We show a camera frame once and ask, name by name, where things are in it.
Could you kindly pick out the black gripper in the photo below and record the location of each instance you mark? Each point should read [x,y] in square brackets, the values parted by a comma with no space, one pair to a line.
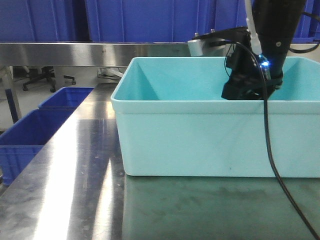
[252,77]

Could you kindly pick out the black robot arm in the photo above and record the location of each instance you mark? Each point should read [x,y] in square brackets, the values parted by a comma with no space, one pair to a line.
[275,22]

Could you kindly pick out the blue crate upper right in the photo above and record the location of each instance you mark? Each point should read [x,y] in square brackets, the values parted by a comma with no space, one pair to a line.
[226,14]

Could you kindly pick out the light cyan plastic bin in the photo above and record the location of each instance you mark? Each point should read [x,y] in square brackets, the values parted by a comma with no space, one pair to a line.
[172,121]

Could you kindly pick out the blue crate upper middle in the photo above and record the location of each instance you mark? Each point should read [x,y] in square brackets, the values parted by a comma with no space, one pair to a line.
[148,21]

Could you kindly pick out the far blue floor crate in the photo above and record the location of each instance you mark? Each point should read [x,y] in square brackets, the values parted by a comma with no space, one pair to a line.
[67,98]

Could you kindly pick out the blue floor crate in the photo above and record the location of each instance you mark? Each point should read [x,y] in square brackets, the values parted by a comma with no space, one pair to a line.
[21,143]
[67,98]

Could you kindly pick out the black office chair base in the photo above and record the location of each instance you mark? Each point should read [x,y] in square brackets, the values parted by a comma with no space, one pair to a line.
[46,73]

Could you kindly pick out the blue crate upper left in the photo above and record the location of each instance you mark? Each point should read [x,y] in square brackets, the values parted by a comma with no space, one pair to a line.
[37,21]

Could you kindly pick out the near blue floor crate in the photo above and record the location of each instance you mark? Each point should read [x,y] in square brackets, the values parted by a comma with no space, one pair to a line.
[21,143]

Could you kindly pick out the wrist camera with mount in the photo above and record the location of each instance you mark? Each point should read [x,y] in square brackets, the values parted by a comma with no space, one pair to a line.
[211,43]

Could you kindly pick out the steel shelf front rail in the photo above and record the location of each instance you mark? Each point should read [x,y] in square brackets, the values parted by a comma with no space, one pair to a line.
[85,54]

